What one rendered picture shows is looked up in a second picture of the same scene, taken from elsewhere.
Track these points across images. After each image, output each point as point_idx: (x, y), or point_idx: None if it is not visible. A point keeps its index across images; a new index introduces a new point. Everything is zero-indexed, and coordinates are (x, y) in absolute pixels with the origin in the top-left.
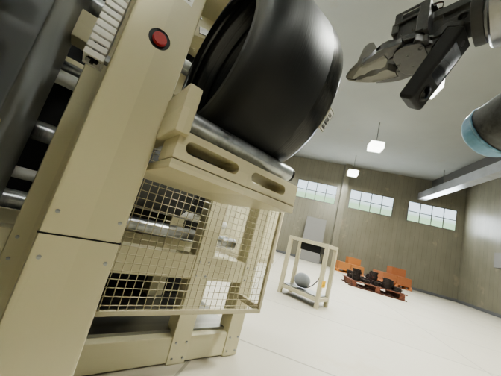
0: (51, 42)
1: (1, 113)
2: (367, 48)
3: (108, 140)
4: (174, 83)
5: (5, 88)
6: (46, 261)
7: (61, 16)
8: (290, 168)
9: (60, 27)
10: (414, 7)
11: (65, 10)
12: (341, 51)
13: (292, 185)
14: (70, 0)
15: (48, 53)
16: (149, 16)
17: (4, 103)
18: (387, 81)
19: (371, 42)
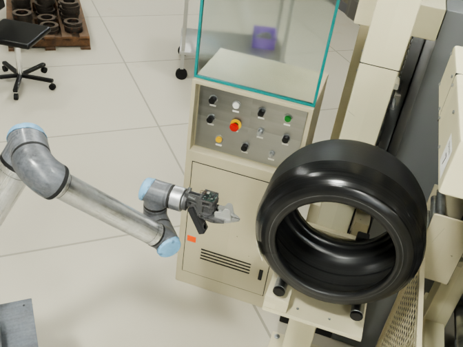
0: (423, 183)
1: (376, 224)
2: (229, 206)
3: None
4: (317, 215)
5: None
6: None
7: (422, 167)
8: (275, 284)
9: (432, 172)
10: (211, 191)
11: (426, 162)
12: (260, 202)
13: (266, 290)
14: (430, 154)
15: (427, 190)
16: None
17: (374, 219)
18: (218, 223)
19: (228, 203)
